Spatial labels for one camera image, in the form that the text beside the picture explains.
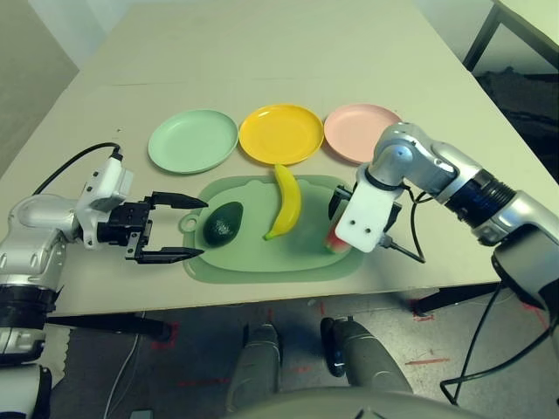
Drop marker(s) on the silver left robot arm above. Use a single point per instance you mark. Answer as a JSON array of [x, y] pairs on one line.
[[35, 218]]

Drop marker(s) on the yellow banana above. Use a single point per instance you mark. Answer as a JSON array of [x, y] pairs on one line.
[[288, 201]]

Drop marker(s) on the yellow plate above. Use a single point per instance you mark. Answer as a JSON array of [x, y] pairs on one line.
[[279, 131]]

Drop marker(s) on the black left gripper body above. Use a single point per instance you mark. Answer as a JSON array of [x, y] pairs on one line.
[[126, 227]]

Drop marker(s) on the grey robot right leg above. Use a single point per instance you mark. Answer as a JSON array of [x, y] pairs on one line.
[[371, 358]]

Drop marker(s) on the green cutting board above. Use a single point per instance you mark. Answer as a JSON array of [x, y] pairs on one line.
[[262, 257]]

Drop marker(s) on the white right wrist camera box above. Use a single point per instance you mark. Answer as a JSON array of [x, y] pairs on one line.
[[364, 218]]

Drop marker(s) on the side table with black legs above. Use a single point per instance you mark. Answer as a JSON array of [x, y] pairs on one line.
[[541, 22]]

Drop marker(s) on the grey robot left leg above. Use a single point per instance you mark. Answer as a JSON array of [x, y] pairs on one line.
[[257, 366]]

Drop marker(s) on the grey robot torso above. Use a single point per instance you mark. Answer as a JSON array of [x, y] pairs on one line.
[[327, 406]]

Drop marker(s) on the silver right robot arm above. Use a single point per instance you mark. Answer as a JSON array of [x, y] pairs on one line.
[[436, 166]]

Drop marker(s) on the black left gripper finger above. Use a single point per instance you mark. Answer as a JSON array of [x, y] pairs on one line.
[[170, 256], [174, 201]]

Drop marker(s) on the mint green plate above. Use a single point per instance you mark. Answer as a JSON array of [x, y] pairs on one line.
[[192, 142]]

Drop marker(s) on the black table foot bar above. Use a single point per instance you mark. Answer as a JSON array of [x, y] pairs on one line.
[[109, 324], [458, 297]]

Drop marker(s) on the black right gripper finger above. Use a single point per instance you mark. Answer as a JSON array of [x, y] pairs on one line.
[[338, 201], [395, 214]]

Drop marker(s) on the dark green avocado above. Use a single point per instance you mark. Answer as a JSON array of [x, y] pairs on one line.
[[222, 224]]

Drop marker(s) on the pink plate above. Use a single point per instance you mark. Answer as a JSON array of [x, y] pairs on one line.
[[349, 131]]

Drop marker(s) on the grey floor box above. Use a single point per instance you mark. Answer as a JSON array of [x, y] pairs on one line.
[[142, 414]]

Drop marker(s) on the grey robot leg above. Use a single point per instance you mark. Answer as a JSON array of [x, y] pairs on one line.
[[257, 366], [371, 358]]

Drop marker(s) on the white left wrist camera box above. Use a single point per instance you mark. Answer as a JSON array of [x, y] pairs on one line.
[[107, 187]]

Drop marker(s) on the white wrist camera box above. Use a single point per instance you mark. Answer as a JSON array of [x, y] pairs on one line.
[[107, 187], [364, 218]]

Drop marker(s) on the red watermelon slice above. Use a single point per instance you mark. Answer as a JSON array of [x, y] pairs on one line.
[[334, 244]]

